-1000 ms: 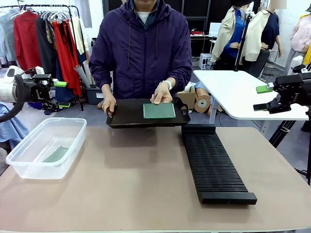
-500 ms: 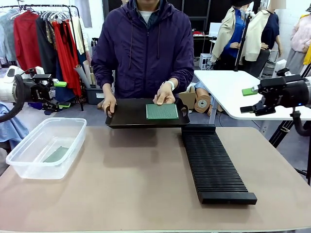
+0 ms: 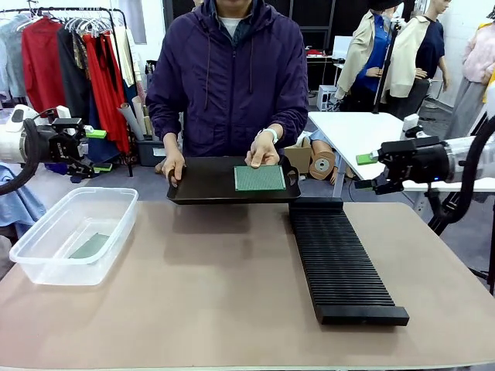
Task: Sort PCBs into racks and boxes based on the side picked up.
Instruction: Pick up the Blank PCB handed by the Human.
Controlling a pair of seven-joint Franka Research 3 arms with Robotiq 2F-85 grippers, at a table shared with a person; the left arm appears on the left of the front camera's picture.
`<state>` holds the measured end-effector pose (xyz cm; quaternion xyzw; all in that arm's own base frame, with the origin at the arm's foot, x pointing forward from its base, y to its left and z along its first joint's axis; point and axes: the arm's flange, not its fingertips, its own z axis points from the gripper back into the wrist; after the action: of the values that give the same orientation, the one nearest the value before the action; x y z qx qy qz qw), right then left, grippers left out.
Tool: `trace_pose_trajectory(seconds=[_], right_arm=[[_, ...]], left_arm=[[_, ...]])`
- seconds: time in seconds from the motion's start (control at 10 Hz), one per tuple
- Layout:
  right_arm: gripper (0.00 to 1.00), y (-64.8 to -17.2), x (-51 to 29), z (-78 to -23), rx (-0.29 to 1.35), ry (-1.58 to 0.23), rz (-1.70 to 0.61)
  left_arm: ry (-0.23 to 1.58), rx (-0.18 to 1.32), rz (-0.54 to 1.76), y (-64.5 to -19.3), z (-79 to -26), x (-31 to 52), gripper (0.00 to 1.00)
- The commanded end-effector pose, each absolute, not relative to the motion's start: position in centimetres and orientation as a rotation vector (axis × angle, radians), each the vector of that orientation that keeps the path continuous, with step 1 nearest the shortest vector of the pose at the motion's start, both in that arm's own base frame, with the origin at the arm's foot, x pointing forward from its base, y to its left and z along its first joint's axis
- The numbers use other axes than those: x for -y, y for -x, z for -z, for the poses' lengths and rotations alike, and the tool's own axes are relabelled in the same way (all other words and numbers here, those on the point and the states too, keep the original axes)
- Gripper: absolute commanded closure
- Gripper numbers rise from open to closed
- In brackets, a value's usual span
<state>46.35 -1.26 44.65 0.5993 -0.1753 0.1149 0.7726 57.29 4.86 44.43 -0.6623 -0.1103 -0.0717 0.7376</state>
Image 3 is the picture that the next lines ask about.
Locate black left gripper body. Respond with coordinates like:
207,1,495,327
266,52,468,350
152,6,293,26
48,117,94,185

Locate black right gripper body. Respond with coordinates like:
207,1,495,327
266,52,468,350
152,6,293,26
373,136,449,196

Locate green PCB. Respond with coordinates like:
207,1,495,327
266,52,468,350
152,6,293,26
234,165,287,192
67,231,111,260

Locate black plastic tray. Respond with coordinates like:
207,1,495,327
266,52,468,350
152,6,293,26
166,155,302,206

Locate person's left forearm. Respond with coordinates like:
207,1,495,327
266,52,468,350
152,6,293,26
266,102,309,150

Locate person's right forearm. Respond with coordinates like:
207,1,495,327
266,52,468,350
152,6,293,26
145,96,186,151

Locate person's right hand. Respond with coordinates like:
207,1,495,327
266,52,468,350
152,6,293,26
161,148,187,189

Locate person's left hand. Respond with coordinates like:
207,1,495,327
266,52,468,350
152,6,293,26
244,133,280,169

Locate navy garment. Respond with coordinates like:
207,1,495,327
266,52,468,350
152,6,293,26
87,92,121,165

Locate white paper roll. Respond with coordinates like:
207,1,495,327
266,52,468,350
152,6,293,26
118,102,145,141

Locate red dress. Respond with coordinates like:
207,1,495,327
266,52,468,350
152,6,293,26
83,32,131,154

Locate cardboard spool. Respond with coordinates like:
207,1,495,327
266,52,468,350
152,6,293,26
309,149,336,182

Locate grey storage bin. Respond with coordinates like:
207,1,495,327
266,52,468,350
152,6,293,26
137,138,168,167

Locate beige paper roll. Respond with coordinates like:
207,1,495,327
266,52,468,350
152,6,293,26
131,95,152,136

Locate clear plastic box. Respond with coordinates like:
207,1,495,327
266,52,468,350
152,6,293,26
9,186,139,287

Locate dark grey garment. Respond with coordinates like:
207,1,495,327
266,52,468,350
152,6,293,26
56,25,92,121

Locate open cardboard box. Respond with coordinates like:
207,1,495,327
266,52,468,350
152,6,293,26
285,137,313,179

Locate light blue cloth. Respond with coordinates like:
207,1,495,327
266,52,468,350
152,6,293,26
0,164,51,237

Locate white computer case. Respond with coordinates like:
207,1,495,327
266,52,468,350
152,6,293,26
316,84,338,112

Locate cream garment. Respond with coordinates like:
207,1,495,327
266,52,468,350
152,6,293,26
110,26,142,88

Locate red shirt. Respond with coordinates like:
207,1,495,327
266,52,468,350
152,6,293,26
21,17,67,115

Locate black slotted PCB rack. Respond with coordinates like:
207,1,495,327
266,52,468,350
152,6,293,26
288,196,410,327

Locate white wristwatch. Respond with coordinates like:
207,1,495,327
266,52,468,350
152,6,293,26
256,127,280,145

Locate black tripod pole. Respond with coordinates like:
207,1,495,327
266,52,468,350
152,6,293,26
373,17,401,115

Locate mannequin in cream jacket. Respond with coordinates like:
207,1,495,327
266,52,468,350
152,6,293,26
381,0,449,124

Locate light grey garment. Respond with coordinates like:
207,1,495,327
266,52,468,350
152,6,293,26
0,15,28,100

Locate mannequin in beige jacket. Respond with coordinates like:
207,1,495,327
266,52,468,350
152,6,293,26
334,0,399,113

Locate white monitor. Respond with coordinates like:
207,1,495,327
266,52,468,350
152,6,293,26
332,36,353,58

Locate mannequin in pink top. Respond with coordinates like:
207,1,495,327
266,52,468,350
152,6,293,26
442,11,495,140

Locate black clothes rack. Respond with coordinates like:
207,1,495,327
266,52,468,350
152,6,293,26
0,5,135,177

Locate person in purple jacket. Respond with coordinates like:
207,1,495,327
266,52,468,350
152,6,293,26
145,0,309,158

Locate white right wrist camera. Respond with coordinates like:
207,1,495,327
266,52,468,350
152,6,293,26
401,114,425,139

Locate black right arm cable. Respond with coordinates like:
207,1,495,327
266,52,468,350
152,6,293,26
452,115,495,221

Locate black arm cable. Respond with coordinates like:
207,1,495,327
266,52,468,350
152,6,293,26
0,117,42,197
452,115,495,221

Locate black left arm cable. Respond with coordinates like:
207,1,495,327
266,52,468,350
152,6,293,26
0,117,42,197

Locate white wire hangers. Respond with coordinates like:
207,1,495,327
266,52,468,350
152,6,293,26
63,15,113,36

